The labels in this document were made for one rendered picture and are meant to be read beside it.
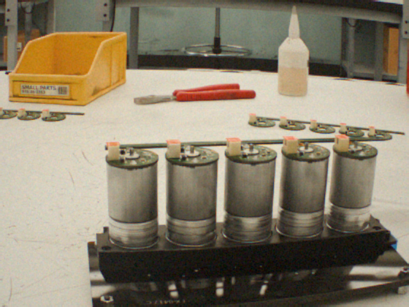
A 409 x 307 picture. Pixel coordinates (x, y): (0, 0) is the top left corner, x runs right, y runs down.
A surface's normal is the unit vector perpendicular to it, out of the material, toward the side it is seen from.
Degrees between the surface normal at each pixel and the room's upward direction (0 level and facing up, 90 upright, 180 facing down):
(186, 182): 90
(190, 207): 90
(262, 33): 90
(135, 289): 0
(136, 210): 90
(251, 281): 0
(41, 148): 0
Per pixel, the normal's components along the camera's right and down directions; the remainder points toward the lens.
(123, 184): -0.21, 0.30
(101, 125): 0.02, -0.95
